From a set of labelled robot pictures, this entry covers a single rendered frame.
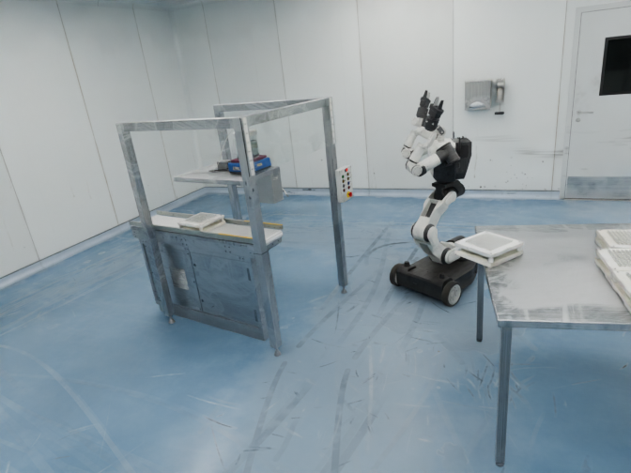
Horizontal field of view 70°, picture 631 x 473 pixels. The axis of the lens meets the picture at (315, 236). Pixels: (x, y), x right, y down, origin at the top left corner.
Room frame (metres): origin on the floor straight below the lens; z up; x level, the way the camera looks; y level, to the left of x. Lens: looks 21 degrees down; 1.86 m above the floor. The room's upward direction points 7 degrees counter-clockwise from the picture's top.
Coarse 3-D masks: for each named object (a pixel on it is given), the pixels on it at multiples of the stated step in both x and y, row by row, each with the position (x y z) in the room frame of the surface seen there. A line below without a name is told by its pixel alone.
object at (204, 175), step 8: (200, 168) 3.23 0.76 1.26; (208, 168) 3.19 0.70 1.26; (216, 168) 3.16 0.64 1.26; (272, 168) 2.94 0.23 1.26; (176, 176) 3.02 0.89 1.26; (184, 176) 2.99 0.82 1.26; (192, 176) 2.96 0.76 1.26; (200, 176) 2.93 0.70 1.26; (208, 176) 2.90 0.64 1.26; (216, 176) 2.88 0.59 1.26; (224, 176) 2.85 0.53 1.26; (232, 176) 2.82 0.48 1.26; (240, 176) 2.79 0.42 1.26; (256, 176) 2.78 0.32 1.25; (264, 176) 2.84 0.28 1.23; (224, 184) 2.76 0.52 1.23; (232, 184) 2.72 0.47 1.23; (240, 184) 2.68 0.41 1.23
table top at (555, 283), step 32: (544, 224) 2.51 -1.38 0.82; (576, 224) 2.46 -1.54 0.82; (608, 224) 2.40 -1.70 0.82; (544, 256) 2.09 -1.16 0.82; (576, 256) 2.05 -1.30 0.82; (512, 288) 1.80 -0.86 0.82; (544, 288) 1.77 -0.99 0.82; (576, 288) 1.74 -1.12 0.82; (608, 288) 1.71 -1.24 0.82; (512, 320) 1.55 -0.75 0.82; (544, 320) 1.53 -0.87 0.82; (576, 320) 1.50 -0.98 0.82; (608, 320) 1.48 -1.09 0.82
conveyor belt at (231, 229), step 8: (160, 216) 3.65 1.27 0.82; (160, 224) 3.41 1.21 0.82; (168, 224) 3.38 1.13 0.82; (176, 224) 3.36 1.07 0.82; (224, 224) 3.22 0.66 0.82; (232, 224) 3.20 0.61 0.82; (176, 232) 3.20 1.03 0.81; (216, 232) 3.07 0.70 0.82; (224, 232) 3.05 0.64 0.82; (232, 232) 3.03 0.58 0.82; (240, 232) 3.01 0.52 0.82; (248, 232) 2.99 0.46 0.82; (272, 232) 2.93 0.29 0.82; (280, 232) 2.94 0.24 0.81; (232, 240) 2.88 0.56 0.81; (272, 240) 2.86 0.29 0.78
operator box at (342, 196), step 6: (342, 168) 3.47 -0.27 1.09; (348, 168) 3.51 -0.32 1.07; (336, 174) 3.43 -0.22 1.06; (342, 174) 3.42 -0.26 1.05; (336, 180) 3.43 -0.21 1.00; (348, 180) 3.49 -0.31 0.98; (336, 186) 3.43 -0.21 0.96; (342, 186) 3.40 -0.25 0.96; (342, 192) 3.40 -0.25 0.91; (342, 198) 3.41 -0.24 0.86; (348, 198) 3.48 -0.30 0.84
